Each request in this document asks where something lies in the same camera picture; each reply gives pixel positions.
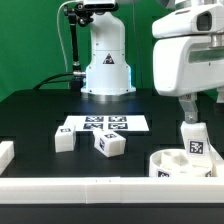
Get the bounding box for white round stool seat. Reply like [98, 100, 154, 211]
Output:
[149, 149, 212, 178]

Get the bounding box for white marker base plate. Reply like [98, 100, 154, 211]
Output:
[65, 115, 149, 131]

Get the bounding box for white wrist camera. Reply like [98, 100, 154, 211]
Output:
[152, 4, 224, 38]

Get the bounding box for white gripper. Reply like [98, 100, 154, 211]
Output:
[152, 34, 224, 126]

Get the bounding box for black cables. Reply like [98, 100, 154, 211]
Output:
[33, 71, 87, 90]

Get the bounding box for white front fence rail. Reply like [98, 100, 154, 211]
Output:
[0, 177, 224, 204]

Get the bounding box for white cable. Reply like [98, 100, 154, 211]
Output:
[56, 0, 84, 73]

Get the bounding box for white left fence rail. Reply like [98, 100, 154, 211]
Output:
[0, 141, 14, 175]

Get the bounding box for white fence rail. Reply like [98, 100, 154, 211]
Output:
[0, 177, 224, 204]
[213, 160, 224, 178]
[0, 141, 14, 175]

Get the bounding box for white right fence rail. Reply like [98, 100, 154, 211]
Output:
[213, 160, 224, 178]

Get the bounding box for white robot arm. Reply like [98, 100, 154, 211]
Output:
[83, 0, 224, 123]

